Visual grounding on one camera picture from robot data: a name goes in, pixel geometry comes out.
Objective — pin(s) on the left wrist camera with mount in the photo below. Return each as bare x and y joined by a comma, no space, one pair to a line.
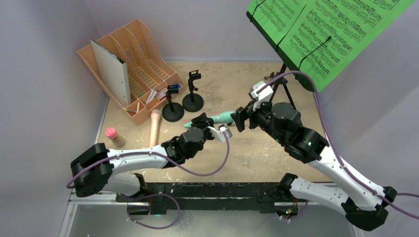
221,134

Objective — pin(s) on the green sheet music paper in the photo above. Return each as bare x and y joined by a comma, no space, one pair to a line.
352,24

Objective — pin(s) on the red white staples box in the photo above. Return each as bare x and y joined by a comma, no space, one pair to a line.
162,94

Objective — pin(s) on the green capped marker middle slot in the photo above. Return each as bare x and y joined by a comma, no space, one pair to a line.
149,94

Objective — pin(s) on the pink capped bottle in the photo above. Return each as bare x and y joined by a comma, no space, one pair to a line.
114,136

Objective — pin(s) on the mint green toy microphone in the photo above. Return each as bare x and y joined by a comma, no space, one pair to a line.
223,118

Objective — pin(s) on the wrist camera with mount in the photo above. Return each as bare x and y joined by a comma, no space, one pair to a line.
259,93
221,134

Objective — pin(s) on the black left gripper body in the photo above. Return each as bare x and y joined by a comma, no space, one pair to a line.
208,135

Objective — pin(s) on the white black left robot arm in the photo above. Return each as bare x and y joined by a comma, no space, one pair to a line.
99,169

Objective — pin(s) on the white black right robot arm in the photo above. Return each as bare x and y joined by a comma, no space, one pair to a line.
355,196

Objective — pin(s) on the pink toy microphone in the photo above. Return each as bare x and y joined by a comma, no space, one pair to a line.
154,129

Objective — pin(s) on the black mic stand with green mic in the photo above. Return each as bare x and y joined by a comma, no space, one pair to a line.
193,102

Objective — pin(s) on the black tripod music stand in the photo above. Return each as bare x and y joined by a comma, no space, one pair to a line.
274,19

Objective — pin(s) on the orange plastic file organizer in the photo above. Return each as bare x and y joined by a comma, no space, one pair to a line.
146,69

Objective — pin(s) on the grey binder folder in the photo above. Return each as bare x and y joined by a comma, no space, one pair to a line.
113,72

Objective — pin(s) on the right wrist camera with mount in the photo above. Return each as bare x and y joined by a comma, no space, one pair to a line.
259,93

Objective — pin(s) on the black mic stand for pink mic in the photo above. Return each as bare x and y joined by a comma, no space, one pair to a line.
172,111

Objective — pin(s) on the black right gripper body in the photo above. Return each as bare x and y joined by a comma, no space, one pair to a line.
240,118

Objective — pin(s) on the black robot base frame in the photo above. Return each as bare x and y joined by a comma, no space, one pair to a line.
264,197

